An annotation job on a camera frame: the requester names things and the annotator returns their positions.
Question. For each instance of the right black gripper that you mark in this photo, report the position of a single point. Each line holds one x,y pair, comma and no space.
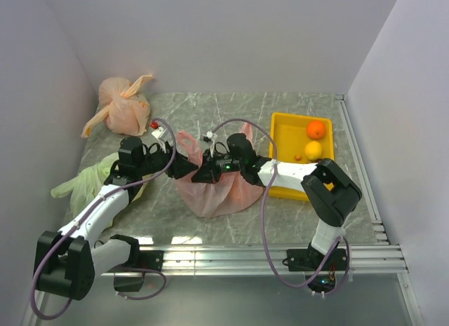
208,172

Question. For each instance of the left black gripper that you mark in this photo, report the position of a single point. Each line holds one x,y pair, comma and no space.
180,166

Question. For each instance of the pink plastic bag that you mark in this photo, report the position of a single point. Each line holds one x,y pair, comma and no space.
231,194

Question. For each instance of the fake orange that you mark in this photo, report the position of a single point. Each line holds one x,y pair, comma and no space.
316,130

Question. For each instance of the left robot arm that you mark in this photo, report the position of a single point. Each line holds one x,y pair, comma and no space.
66,261

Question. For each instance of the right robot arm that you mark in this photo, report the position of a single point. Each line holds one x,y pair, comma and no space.
331,192

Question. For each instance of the orange tied plastic bag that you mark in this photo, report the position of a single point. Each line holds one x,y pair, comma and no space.
123,108

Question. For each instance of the yellow-green tied plastic bag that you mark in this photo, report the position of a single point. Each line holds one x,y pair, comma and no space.
83,188

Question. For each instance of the fake yellow lemon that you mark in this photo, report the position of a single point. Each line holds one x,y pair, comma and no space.
313,151

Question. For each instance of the yellow plastic tray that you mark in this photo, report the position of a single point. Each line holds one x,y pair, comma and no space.
289,134

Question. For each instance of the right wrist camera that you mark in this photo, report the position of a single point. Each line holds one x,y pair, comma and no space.
211,139

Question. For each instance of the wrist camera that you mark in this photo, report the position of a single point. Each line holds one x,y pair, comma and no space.
211,139
159,131

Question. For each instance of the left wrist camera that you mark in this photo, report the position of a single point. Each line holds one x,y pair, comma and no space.
159,131

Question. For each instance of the aluminium mounting rail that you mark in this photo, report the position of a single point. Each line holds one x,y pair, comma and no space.
196,260

